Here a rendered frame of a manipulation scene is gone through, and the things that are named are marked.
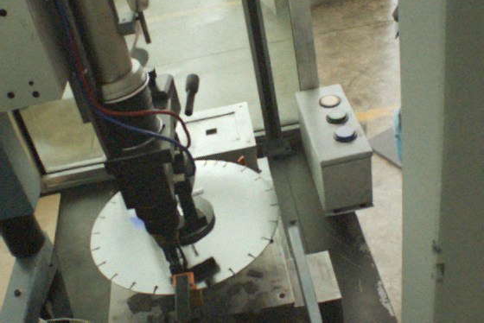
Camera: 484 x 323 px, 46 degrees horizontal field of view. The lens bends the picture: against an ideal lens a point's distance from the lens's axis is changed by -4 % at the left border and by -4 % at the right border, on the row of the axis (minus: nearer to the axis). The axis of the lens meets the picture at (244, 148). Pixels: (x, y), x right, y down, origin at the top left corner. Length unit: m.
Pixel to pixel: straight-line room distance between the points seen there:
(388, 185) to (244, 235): 1.58
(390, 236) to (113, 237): 1.43
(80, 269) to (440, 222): 1.18
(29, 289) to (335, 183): 0.64
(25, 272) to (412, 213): 0.76
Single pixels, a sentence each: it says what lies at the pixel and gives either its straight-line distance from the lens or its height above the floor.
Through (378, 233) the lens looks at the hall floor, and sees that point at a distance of 2.29.
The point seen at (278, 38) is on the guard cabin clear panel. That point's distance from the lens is 1.36.
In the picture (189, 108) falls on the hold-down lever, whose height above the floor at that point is 1.21.
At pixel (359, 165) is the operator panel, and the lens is 1.20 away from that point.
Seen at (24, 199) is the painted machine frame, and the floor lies 1.24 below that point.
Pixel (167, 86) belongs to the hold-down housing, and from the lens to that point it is 0.78.
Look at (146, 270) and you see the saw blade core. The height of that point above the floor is 0.95.
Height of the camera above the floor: 1.61
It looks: 35 degrees down
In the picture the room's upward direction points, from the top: 12 degrees counter-clockwise
